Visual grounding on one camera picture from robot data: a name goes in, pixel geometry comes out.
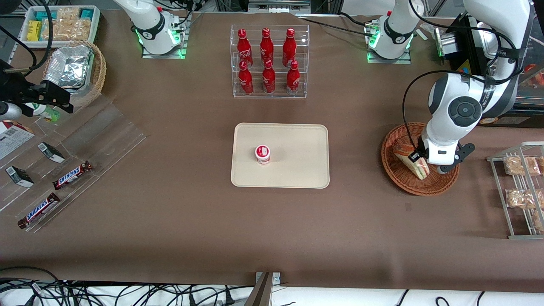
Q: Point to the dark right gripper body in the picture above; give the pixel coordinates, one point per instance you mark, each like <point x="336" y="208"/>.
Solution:
<point x="12" y="90"/>

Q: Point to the triangle sandwich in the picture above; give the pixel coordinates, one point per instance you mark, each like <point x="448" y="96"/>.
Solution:
<point x="418" y="170"/>

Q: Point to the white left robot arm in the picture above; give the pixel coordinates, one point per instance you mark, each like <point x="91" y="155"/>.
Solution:
<point x="461" y="111"/>

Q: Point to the aluminium foil tray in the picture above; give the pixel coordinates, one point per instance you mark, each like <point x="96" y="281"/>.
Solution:
<point x="70" y="66"/>

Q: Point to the brown round wicker basket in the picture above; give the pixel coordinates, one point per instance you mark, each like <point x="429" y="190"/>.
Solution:
<point x="425" y="187"/>

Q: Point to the tan wicker basket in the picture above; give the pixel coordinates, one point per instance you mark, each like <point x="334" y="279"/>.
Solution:
<point x="100" y="72"/>

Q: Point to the beige plastic tray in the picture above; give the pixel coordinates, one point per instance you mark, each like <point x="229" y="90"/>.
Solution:
<point x="293" y="140"/>

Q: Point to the green white small bottle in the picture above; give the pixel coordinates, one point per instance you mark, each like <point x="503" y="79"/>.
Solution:
<point x="46" y="112"/>

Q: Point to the small black white box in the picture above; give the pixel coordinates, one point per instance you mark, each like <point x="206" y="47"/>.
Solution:
<point x="19" y="176"/>
<point x="51" y="152"/>

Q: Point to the white red printed carton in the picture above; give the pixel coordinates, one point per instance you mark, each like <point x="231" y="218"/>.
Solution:
<point x="12" y="140"/>

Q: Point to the clear acrylic display stand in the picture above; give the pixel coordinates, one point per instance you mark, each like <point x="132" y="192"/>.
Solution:
<point x="110" y="136"/>

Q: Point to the yellow snack pack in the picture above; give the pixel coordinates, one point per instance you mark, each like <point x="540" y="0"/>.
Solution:
<point x="34" y="30"/>

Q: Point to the large rice cracker bag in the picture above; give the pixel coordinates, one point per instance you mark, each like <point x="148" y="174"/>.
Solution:
<point x="68" y="29"/>

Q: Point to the brown Snickers bar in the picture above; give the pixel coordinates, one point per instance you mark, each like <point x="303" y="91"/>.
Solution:
<point x="38" y="210"/>
<point x="72" y="175"/>

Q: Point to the teal snack pack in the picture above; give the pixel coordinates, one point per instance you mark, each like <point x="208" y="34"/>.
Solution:
<point x="44" y="15"/>
<point x="87" y="13"/>

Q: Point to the small rice cracker bag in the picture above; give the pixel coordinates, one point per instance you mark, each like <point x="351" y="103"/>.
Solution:
<point x="68" y="13"/>

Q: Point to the clear bagged cracker snack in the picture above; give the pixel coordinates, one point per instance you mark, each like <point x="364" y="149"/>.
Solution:
<point x="539" y="221"/>
<point x="541" y="164"/>
<point x="520" y="198"/>
<point x="520" y="165"/>

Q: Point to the white plastic snack bin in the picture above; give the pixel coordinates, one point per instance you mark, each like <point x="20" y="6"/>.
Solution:
<point x="97" y="21"/>

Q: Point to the black food warmer showcase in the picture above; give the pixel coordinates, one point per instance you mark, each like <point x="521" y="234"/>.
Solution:
<point x="527" y="111"/>

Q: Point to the red cola bottle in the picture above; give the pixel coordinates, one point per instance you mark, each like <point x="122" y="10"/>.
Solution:
<point x="289" y="46"/>
<point x="266" y="44"/>
<point x="243" y="46"/>
<point x="293" y="80"/>
<point x="268" y="79"/>
<point x="245" y="80"/>

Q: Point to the red white yogurt cup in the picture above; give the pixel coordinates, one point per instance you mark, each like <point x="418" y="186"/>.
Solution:
<point x="262" y="154"/>

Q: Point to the clear acrylic bottle rack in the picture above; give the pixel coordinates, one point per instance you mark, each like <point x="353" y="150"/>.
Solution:
<point x="275" y="94"/>

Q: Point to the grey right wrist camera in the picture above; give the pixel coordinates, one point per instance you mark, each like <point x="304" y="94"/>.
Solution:
<point x="8" y="111"/>

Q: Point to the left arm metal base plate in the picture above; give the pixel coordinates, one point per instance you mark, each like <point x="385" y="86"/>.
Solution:
<point x="389" y="60"/>

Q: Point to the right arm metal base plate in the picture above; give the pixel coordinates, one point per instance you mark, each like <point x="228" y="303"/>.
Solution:
<point x="163" y="55"/>

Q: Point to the metal table bracket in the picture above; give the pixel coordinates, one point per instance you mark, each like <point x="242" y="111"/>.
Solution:
<point x="263" y="293"/>

